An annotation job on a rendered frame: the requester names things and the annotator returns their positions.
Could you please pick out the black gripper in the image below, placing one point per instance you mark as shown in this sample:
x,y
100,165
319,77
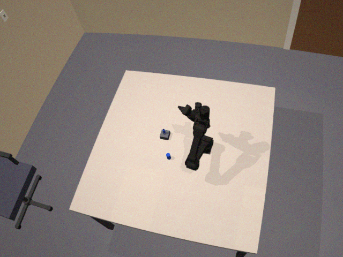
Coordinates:
x,y
187,111

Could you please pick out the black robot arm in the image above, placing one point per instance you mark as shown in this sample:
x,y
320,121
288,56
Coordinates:
x,y
201,144

